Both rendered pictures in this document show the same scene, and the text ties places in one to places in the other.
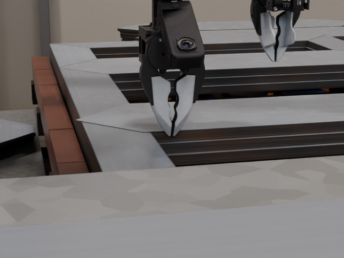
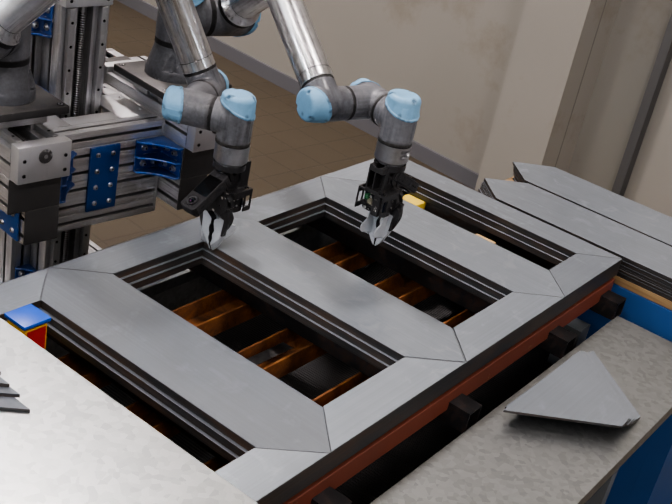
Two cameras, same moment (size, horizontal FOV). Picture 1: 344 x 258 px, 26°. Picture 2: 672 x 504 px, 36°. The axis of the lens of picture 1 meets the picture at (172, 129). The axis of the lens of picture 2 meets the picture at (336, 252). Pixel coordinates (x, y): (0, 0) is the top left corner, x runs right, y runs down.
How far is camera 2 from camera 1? 1.85 m
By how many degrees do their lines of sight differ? 44
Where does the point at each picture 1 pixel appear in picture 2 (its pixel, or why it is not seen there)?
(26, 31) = (624, 116)
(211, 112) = (268, 251)
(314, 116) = (301, 287)
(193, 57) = (188, 208)
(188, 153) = (216, 264)
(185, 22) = (209, 187)
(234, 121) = (258, 262)
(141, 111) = (242, 229)
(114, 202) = not seen: outside the picture
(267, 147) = (256, 287)
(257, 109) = (295, 265)
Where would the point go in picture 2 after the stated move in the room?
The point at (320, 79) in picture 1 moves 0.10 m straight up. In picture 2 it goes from (468, 283) to (478, 246)
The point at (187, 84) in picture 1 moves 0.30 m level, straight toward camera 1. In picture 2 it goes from (219, 223) to (92, 245)
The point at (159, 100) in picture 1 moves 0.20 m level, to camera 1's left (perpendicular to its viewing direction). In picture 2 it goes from (205, 225) to (158, 186)
